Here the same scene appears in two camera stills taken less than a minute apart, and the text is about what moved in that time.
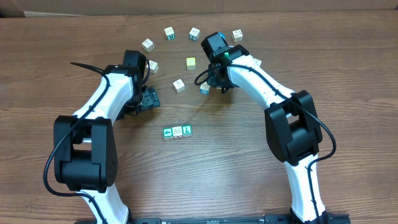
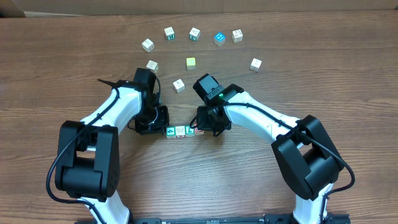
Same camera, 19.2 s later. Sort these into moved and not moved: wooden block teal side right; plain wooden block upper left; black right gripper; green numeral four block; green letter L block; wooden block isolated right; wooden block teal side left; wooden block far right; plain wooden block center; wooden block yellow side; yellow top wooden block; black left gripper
Moved: black right gripper; green numeral four block; green letter L block; black left gripper
Not moved: plain wooden block center; plain wooden block upper left; wooden block teal side left; wooden block isolated right; wooden block yellow side; wooden block teal side right; wooden block far right; yellow top wooden block
